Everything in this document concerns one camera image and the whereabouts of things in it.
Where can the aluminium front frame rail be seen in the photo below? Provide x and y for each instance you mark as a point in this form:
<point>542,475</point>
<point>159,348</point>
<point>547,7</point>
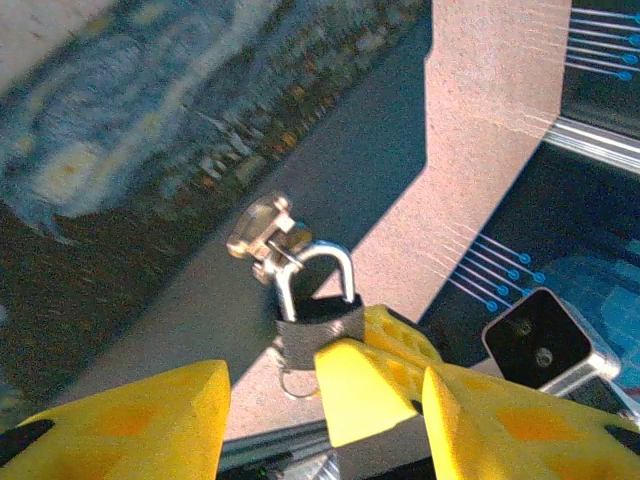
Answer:
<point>280,442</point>

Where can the aluminium frame post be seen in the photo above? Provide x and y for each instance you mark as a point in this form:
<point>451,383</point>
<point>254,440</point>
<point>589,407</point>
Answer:
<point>595,145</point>

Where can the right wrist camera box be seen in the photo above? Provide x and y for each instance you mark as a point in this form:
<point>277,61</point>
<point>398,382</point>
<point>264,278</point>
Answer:
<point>537,335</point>

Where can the starry night painted box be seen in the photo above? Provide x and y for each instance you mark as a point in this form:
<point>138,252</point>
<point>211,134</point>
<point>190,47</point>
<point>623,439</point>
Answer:
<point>125,100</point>

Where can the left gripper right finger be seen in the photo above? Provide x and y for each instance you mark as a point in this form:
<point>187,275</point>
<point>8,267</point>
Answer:
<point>525,435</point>

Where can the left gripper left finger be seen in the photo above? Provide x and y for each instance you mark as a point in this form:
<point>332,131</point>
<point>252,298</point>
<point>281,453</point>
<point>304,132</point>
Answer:
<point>125,430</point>

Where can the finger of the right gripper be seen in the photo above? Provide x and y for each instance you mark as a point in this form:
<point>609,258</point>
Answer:
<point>365,395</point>

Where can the black padlock silver shackle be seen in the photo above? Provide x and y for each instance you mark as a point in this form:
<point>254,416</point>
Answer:
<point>320,335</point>

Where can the silver box hasp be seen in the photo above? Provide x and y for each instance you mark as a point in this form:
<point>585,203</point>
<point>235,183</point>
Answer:
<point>255,225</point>

